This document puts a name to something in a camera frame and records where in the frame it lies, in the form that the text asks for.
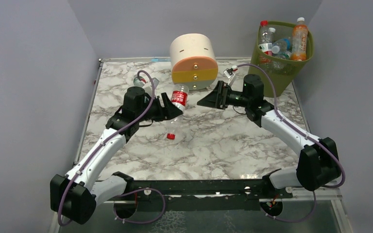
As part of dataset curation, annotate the green plastic waste bin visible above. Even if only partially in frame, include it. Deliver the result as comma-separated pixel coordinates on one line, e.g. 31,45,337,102
248,21,314,97

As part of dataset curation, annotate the green label Nongfu bottle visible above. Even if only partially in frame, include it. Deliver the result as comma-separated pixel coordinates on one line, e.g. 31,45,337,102
275,50,291,60

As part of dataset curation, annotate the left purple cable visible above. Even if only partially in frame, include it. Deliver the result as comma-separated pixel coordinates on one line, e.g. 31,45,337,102
57,70,167,226

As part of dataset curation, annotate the blue label clear bottle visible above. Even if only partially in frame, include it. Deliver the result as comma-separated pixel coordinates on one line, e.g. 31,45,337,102
271,37,292,54

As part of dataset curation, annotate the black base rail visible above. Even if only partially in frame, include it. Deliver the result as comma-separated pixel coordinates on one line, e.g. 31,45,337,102
57,179,342,213

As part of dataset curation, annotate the red label Nongfu bottle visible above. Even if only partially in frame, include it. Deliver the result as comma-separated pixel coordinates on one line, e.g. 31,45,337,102
258,20,273,56

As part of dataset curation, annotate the small red label bottle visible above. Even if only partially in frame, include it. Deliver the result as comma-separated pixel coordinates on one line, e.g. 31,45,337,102
166,83,189,140

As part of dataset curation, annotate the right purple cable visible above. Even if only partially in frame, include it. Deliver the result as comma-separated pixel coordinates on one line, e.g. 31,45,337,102
235,63,346,223

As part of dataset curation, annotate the dark green label bottle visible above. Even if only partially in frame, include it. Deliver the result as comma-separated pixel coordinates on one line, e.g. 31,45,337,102
268,28,275,37

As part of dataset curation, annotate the orange label bottle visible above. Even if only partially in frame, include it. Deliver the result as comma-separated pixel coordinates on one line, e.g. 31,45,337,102
291,17,308,61

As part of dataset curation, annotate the green tea bottle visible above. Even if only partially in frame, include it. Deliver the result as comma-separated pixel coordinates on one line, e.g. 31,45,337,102
133,75,147,87

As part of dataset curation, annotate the cream round drawer cabinet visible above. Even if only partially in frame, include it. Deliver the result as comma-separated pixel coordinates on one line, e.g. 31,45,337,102
170,33,219,91

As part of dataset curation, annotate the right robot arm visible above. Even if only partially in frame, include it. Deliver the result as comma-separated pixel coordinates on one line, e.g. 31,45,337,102
197,74,342,191

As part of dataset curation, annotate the purple cable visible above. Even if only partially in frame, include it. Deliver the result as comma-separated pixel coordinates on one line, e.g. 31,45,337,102
57,70,167,226
235,63,346,223

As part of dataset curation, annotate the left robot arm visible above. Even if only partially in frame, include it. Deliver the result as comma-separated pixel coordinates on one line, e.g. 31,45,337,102
50,86,188,226

